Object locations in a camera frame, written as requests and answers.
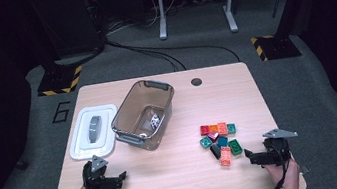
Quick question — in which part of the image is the square salmon building block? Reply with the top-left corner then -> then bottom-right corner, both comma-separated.
216,121 -> 229,136

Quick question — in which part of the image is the grey tape strip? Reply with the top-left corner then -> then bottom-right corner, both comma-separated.
298,164 -> 311,176

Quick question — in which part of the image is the right hand-held gripper cable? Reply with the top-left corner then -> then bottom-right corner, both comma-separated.
255,143 -> 296,189

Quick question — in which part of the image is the long salmon building block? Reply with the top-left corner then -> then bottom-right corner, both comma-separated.
217,145 -> 235,169

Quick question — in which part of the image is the small black floor object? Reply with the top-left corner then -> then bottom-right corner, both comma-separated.
14,159 -> 30,172

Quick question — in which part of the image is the black equipment rack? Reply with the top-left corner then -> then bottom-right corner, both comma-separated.
25,0 -> 107,62

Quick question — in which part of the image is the magenta building block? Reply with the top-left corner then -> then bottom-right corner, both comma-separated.
207,130 -> 221,143

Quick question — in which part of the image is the light teal building block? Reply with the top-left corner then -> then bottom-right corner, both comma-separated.
226,122 -> 238,135

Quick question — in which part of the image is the dark teal building block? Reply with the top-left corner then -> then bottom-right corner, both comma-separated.
216,135 -> 230,149

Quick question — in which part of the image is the white toy car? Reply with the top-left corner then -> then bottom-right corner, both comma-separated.
148,112 -> 162,131

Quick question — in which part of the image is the white bin lid grey handle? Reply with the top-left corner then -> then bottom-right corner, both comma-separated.
63,101 -> 125,163

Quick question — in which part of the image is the green building block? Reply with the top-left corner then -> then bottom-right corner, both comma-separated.
227,137 -> 244,158

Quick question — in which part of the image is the tangle of pale cables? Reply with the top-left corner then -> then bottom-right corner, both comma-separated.
103,3 -> 180,35

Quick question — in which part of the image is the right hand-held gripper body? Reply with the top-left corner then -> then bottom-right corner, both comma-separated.
256,125 -> 303,169

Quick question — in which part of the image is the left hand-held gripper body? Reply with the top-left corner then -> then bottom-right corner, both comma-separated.
79,151 -> 122,189

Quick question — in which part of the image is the person's right hand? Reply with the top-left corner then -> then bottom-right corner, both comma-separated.
263,157 -> 303,189

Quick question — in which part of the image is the black floor cable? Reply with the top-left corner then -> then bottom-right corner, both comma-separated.
105,30 -> 179,83
145,34 -> 241,76
107,31 -> 188,82

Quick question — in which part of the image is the black base plate striped edge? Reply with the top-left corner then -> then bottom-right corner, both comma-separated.
250,30 -> 302,63
34,65 -> 87,98

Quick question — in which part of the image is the teal-green building block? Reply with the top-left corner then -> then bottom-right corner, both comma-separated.
198,136 -> 214,150

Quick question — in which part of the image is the red building block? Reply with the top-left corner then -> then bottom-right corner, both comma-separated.
199,124 -> 211,137

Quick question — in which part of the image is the transparent grey storage bin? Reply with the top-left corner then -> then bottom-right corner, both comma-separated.
104,75 -> 184,157

